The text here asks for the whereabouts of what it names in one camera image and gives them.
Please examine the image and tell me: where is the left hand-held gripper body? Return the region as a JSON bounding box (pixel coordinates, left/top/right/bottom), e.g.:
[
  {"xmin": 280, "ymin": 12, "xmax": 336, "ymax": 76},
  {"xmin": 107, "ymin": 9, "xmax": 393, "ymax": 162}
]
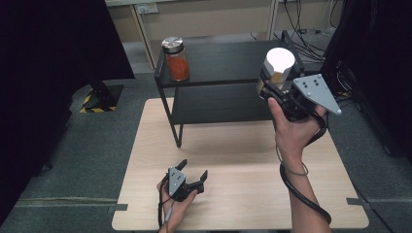
[{"xmin": 161, "ymin": 166, "xmax": 205, "ymax": 203}]

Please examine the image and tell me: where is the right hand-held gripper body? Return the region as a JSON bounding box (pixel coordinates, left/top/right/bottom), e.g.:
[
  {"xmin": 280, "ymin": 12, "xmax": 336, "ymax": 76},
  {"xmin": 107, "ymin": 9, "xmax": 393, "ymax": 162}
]
[{"xmin": 258, "ymin": 73, "xmax": 343, "ymax": 123}]

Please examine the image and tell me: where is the white paper cup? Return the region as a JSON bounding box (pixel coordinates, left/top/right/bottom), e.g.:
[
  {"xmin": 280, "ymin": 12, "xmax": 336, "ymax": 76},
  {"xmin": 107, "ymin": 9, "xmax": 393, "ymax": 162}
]
[{"xmin": 257, "ymin": 47, "xmax": 296, "ymax": 97}]

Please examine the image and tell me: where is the black two-tier metal shelf rack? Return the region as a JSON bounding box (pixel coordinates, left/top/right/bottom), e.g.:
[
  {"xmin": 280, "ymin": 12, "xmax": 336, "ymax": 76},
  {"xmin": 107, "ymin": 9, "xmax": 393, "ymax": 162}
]
[{"xmin": 154, "ymin": 29, "xmax": 306, "ymax": 149}]

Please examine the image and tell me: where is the orange spice jar silver lid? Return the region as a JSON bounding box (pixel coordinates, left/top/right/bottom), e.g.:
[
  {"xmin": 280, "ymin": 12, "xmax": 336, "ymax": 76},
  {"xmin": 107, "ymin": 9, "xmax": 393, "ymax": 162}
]
[{"xmin": 160, "ymin": 36, "xmax": 191, "ymax": 83}]

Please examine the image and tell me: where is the person's left hand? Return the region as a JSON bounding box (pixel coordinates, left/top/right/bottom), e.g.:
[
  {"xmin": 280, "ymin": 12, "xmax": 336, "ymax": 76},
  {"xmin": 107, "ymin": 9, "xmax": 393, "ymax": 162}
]
[{"xmin": 156, "ymin": 181, "xmax": 199, "ymax": 233}]

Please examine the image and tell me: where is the person's right hand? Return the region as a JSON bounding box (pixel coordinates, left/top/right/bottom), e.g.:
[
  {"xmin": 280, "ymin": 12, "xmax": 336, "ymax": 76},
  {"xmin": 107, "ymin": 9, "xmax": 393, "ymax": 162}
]
[{"xmin": 267, "ymin": 97, "xmax": 328, "ymax": 163}]

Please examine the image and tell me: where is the black equipment rack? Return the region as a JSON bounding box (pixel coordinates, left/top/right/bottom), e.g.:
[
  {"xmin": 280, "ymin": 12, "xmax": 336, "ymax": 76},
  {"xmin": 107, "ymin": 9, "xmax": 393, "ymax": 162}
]
[{"xmin": 318, "ymin": 0, "xmax": 412, "ymax": 161}]

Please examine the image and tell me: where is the grey wrist band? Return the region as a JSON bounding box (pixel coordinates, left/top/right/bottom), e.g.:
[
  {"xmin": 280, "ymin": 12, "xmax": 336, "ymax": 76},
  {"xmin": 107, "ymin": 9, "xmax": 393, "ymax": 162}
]
[{"xmin": 275, "ymin": 144, "xmax": 309, "ymax": 178}]

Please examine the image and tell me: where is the beige cabinet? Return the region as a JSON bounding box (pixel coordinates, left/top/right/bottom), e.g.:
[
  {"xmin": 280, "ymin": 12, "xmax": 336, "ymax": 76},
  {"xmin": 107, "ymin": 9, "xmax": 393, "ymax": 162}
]
[{"xmin": 104, "ymin": 0, "xmax": 344, "ymax": 71}]

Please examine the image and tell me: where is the black stand base striped tape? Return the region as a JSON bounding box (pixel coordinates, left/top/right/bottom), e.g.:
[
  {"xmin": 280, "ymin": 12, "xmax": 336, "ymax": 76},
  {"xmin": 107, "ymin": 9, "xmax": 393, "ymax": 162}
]
[{"xmin": 79, "ymin": 81, "xmax": 125, "ymax": 115}]

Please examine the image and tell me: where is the grey floor tape strip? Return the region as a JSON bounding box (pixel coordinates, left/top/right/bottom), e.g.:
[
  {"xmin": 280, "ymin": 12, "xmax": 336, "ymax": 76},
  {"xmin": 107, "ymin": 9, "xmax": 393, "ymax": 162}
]
[{"xmin": 14, "ymin": 196, "xmax": 129, "ymax": 214}]

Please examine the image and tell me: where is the grey floor tape piece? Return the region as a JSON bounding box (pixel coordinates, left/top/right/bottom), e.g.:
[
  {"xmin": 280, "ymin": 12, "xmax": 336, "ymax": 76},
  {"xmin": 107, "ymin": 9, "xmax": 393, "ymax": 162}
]
[{"xmin": 345, "ymin": 196, "xmax": 373, "ymax": 211}]

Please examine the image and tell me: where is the black curtain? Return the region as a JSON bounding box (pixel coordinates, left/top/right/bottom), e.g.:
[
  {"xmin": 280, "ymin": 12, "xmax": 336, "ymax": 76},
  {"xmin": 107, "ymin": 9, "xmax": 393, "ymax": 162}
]
[{"xmin": 0, "ymin": 0, "xmax": 136, "ymax": 225}]

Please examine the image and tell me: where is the left hand-held gripper black cable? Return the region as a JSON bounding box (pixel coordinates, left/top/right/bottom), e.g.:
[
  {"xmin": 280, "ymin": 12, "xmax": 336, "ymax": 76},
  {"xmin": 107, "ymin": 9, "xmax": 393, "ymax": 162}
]
[{"xmin": 157, "ymin": 190, "xmax": 175, "ymax": 233}]

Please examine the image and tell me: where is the hand-held gripper black cable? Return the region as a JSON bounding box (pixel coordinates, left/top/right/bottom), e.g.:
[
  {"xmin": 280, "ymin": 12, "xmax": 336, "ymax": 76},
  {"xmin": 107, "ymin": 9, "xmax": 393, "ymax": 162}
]
[
  {"xmin": 157, "ymin": 190, "xmax": 175, "ymax": 233},
  {"xmin": 279, "ymin": 110, "xmax": 333, "ymax": 225}
]

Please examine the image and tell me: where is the bundle of black cables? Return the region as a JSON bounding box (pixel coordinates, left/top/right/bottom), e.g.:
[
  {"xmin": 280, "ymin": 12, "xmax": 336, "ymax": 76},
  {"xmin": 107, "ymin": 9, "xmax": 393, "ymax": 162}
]
[{"xmin": 272, "ymin": 0, "xmax": 344, "ymax": 63}]

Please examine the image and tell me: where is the right hand-held gripper black cable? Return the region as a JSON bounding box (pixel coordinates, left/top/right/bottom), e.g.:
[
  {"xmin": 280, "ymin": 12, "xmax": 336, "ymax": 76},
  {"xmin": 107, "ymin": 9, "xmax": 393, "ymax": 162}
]
[{"xmin": 279, "ymin": 110, "xmax": 333, "ymax": 225}]

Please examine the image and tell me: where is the white wall socket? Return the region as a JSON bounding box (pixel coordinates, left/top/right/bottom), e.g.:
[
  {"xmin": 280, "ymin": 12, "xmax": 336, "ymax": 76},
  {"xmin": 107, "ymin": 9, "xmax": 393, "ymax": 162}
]
[{"xmin": 135, "ymin": 2, "xmax": 160, "ymax": 15}]

